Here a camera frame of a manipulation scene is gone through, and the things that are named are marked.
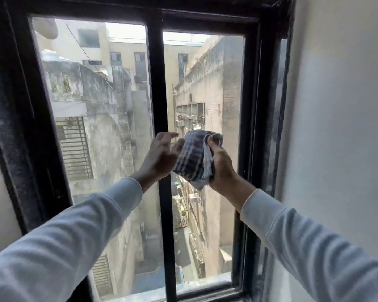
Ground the person's right hand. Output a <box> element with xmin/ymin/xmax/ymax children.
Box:
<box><xmin>206</xmin><ymin>135</ymin><xmax>240</xmax><ymax>194</ymax></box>

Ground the person's left hand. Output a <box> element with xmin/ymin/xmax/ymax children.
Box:
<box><xmin>138</xmin><ymin>131</ymin><xmax>185</xmax><ymax>183</ymax></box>

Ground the blue checked cleaning cloth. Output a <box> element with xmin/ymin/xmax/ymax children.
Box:
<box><xmin>173</xmin><ymin>129</ymin><xmax>224</xmax><ymax>191</ymax></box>

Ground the person's left forearm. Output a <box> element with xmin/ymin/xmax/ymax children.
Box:
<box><xmin>0</xmin><ymin>171</ymin><xmax>149</xmax><ymax>302</ymax></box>

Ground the person's right forearm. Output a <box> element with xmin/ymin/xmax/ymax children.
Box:
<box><xmin>219</xmin><ymin>176</ymin><xmax>378</xmax><ymax>302</ymax></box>

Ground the tall brown brick building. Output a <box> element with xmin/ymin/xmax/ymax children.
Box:
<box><xmin>171</xmin><ymin>35</ymin><xmax>245</xmax><ymax>279</ymax></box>

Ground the narrow window glass pane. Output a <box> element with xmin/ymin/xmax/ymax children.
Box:
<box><xmin>162</xmin><ymin>31</ymin><xmax>247</xmax><ymax>293</ymax></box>

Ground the grey weathered concrete building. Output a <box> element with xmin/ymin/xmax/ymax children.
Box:
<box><xmin>41</xmin><ymin>50</ymin><xmax>159</xmax><ymax>299</ymax></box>

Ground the wide window glass pane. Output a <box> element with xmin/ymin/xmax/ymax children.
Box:
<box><xmin>31</xmin><ymin>17</ymin><xmax>165</xmax><ymax>302</ymax></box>

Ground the beige building with windows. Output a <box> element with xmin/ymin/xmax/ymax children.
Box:
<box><xmin>33</xmin><ymin>18</ymin><xmax>208</xmax><ymax>91</ymax></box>

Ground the black window frame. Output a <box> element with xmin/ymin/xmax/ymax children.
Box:
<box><xmin>0</xmin><ymin>0</ymin><xmax>297</xmax><ymax>302</ymax></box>

